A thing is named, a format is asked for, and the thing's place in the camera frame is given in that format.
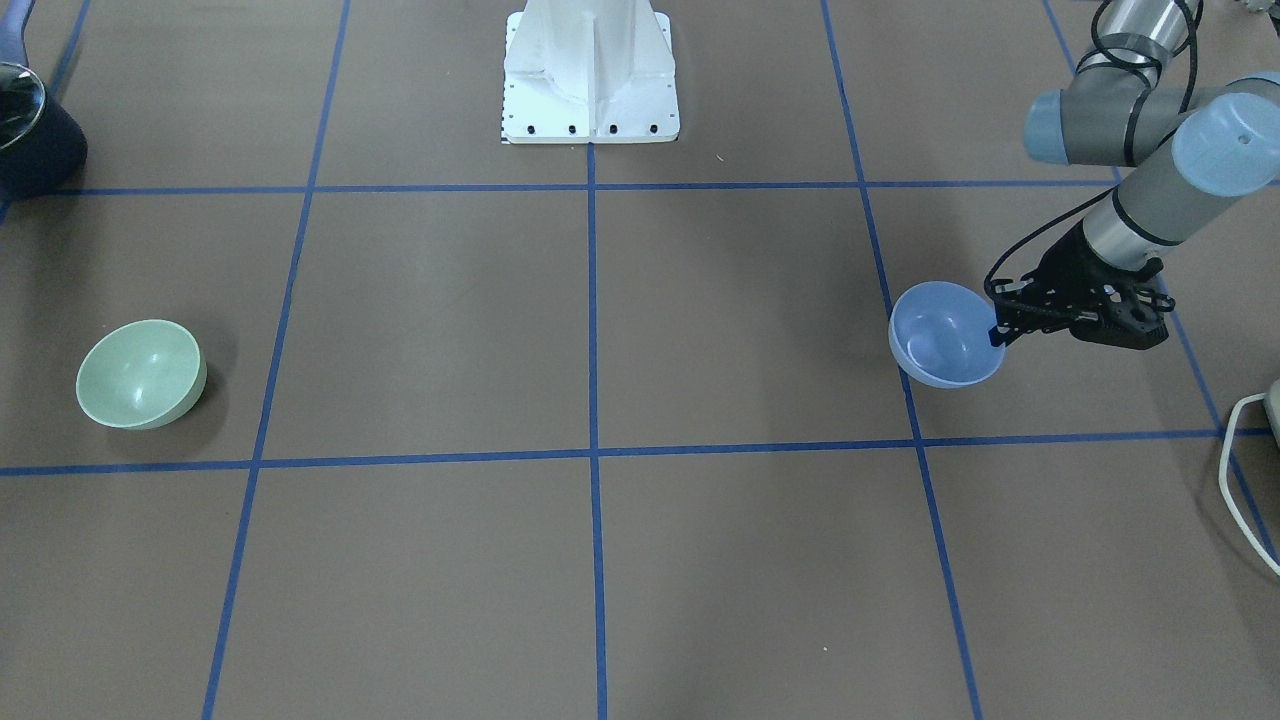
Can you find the green bowl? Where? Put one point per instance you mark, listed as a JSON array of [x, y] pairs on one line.
[[142, 376]]

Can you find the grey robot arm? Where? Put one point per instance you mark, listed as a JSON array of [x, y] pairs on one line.
[[1189, 155]]

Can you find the dark pot with lid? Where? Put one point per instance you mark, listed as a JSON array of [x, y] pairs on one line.
[[42, 145]]

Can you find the blue bowl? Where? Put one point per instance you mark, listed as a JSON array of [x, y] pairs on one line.
[[939, 336]]

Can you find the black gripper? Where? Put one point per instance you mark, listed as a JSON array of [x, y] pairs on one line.
[[1066, 264]]

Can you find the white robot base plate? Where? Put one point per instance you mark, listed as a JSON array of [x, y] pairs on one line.
[[589, 72]]

